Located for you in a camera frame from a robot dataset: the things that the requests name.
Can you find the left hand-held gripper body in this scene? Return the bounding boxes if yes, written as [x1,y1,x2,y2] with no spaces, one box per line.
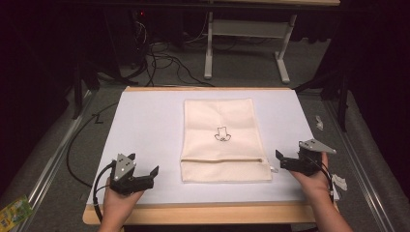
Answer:
[109,152,151,196]

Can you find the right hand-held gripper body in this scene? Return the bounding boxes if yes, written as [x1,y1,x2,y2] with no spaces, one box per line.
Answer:
[284,138,337,177]

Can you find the person's right hand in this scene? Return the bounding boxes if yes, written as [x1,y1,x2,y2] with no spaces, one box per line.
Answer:
[288,152,333,198]

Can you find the person's left hand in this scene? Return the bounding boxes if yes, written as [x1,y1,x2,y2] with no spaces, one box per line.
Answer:
[102,177,145,230]

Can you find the crumpled white tape scrap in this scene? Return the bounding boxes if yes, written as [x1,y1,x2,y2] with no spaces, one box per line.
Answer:
[332,173,348,191]

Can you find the white table cover sheet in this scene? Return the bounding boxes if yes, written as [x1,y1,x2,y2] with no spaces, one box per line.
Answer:
[86,89,340,206]

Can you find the black tape floor mark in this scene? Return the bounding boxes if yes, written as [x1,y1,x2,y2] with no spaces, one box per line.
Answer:
[91,112,105,126]

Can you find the cream cloth zipper bag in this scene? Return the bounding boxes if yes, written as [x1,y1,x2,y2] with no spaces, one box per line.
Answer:
[179,98,274,185]

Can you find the black metal stand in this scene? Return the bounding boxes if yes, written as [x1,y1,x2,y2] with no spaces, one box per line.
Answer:
[71,61,101,120]
[293,69,351,133]

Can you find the green yellow packet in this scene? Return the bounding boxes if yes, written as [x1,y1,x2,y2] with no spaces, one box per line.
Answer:
[0,194,35,232]

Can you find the black computer tower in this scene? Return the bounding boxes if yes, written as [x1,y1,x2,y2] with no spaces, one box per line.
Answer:
[127,9,153,67]

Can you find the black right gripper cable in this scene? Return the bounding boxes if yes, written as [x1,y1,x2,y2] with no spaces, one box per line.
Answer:
[303,153,335,204]

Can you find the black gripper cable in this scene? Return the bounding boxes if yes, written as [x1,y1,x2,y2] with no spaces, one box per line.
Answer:
[92,159,117,223]
[303,153,335,204]

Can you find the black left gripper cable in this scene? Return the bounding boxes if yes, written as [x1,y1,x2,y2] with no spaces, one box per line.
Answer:
[92,159,117,223]

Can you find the silver floor rail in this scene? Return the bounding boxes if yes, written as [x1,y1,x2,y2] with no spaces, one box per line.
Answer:
[323,100,395,232]
[13,90,98,232]

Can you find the black floor cables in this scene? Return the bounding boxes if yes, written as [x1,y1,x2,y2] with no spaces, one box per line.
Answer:
[129,18,216,88]

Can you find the white metal desk frame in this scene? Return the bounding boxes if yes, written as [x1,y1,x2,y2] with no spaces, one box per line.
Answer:
[203,11,298,85]

